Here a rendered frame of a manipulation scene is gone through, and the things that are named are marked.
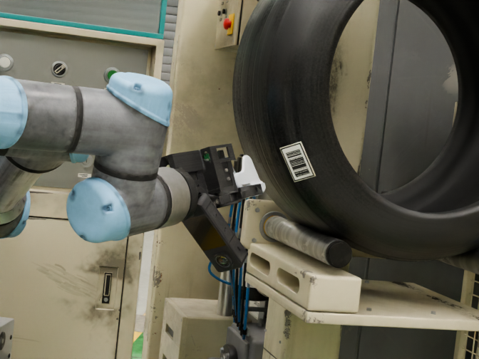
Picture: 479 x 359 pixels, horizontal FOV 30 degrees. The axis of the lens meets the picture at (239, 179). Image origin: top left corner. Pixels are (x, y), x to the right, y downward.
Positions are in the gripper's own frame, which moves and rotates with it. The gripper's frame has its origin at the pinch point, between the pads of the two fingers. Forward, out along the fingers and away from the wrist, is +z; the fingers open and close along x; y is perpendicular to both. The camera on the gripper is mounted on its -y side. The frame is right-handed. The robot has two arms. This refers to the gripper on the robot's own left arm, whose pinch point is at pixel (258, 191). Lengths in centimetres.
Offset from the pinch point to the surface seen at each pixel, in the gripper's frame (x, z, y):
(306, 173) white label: -1.0, 13.3, 1.0
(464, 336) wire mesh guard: 7, 74, -41
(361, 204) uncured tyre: -5.9, 18.7, -5.9
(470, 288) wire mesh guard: 3, 76, -31
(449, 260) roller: -7.3, 43.7, -20.2
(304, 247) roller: 8.6, 22.4, -10.8
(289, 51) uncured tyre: -4.1, 12.4, 19.9
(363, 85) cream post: 7, 58, 16
